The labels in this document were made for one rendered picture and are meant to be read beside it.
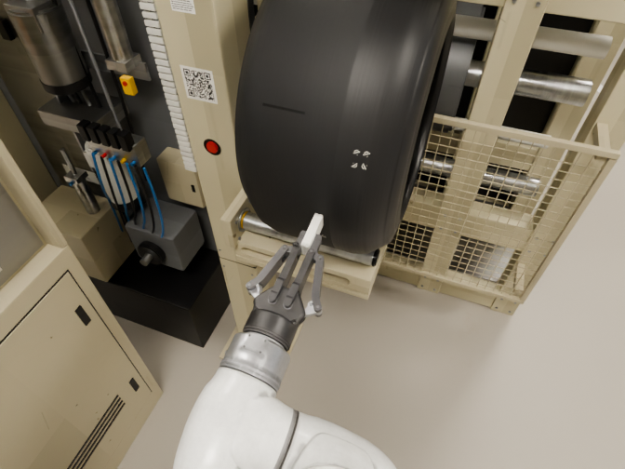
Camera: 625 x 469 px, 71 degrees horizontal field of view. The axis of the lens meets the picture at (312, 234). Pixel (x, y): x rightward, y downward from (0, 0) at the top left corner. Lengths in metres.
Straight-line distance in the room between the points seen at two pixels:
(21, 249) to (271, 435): 0.77
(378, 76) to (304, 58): 0.12
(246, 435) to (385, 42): 0.56
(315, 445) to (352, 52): 0.53
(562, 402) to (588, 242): 0.92
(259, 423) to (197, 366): 1.34
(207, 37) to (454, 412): 1.53
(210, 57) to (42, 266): 0.61
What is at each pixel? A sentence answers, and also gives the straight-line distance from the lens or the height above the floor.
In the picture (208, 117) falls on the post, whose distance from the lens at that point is 1.03.
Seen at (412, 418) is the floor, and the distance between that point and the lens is 1.84.
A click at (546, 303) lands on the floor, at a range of 2.28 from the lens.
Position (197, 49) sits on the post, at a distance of 0.95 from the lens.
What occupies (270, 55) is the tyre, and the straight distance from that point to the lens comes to 0.72.
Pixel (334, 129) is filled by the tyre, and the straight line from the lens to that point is 0.68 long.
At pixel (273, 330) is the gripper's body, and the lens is 0.64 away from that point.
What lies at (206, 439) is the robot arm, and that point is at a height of 1.14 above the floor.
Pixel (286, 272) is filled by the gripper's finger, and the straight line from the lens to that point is 0.70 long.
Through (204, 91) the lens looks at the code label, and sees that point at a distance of 1.00.
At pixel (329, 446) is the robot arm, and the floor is 1.12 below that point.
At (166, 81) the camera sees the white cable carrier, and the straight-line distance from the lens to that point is 1.06.
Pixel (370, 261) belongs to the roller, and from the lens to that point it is 1.01.
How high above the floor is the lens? 1.70
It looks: 48 degrees down
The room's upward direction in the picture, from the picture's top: straight up
